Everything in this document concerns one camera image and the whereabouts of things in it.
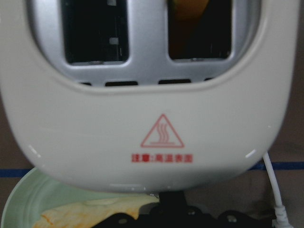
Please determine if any light green plate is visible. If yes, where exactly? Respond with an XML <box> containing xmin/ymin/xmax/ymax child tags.
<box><xmin>0</xmin><ymin>167</ymin><xmax>124</xmax><ymax>228</ymax></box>

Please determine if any yellow toast on plate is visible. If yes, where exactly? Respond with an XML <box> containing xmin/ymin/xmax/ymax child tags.
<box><xmin>33</xmin><ymin>195</ymin><xmax>159</xmax><ymax>228</ymax></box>

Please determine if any white toaster power cord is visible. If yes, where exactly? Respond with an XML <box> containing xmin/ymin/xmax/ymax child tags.
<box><xmin>262</xmin><ymin>152</ymin><xmax>292</xmax><ymax>228</ymax></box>

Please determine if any yellow toast in toaster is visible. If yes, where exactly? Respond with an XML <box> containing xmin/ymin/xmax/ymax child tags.
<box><xmin>167</xmin><ymin>0</ymin><xmax>209</xmax><ymax>59</ymax></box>

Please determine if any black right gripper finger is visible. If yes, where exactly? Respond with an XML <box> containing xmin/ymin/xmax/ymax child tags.
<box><xmin>101</xmin><ymin>206</ymin><xmax>162</xmax><ymax>228</ymax></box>
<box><xmin>185</xmin><ymin>205</ymin><xmax>280</xmax><ymax>228</ymax></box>

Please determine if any cream white toaster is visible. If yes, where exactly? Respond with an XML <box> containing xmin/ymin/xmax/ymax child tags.
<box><xmin>0</xmin><ymin>0</ymin><xmax>300</xmax><ymax>192</ymax></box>

